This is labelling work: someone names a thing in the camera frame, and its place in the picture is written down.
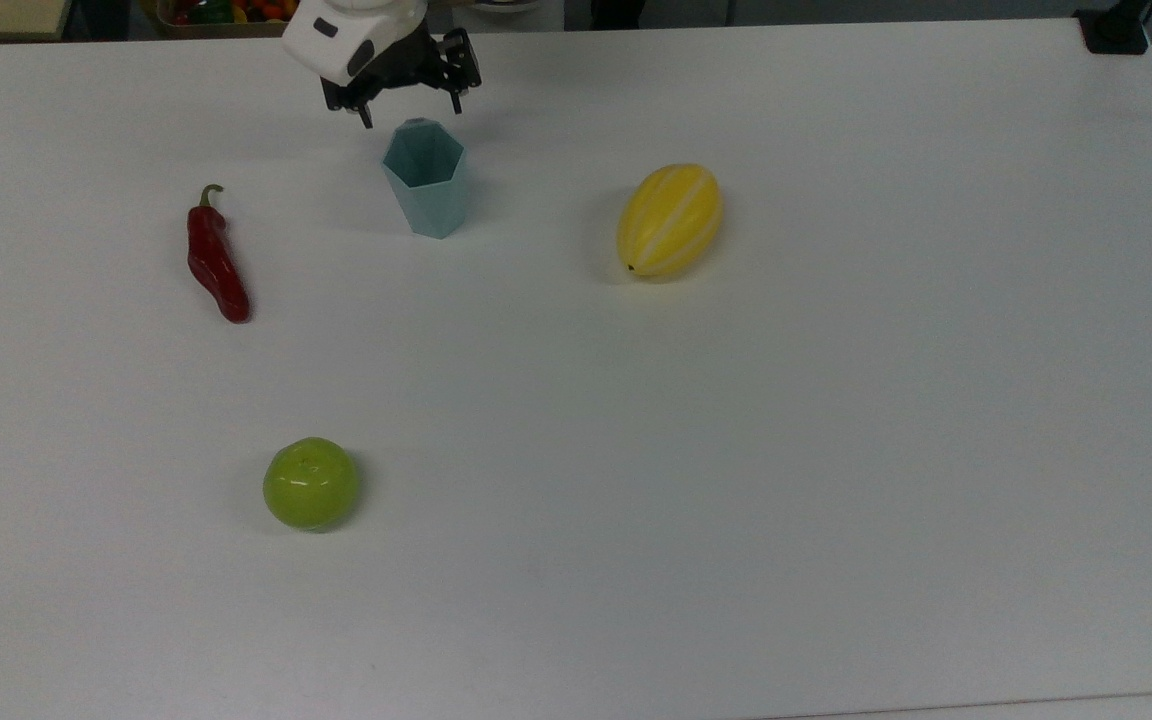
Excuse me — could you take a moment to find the red chili pepper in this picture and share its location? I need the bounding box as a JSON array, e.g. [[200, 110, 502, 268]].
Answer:
[[186, 184, 252, 324]]

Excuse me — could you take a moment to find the yellow striped melon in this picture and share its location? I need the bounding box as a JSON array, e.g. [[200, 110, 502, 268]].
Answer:
[[616, 163, 725, 280]]

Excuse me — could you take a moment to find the black table clamp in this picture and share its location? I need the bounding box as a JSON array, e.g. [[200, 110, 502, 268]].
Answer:
[[1074, 0, 1152, 56]]

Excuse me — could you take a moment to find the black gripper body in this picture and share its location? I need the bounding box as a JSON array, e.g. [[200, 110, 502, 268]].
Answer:
[[321, 22, 483, 111]]

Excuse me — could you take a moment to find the teal faceted mug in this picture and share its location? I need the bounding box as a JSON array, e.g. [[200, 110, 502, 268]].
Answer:
[[381, 118, 468, 240]]

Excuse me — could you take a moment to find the box of toy produce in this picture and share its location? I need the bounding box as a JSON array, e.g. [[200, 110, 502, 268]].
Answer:
[[141, 0, 299, 39]]

